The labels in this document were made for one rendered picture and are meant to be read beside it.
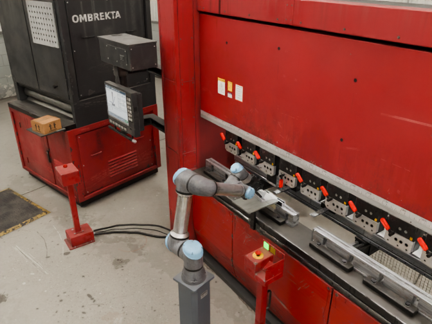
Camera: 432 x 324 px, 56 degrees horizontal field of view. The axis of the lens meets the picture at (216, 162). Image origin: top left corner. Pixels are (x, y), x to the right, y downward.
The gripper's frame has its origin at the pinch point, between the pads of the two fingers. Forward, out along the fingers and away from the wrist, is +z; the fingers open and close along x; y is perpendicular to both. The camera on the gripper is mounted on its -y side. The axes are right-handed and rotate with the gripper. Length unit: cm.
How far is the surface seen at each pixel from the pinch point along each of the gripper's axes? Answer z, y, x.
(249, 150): -19.2, 18.8, 21.6
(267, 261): 12.3, -27.1, -33.3
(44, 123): -87, -91, 191
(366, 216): -6, 31, -75
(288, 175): -12.7, 22.3, -17.9
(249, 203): -5.6, -8.6, -1.8
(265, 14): -89, 78, 11
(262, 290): 24, -43, -36
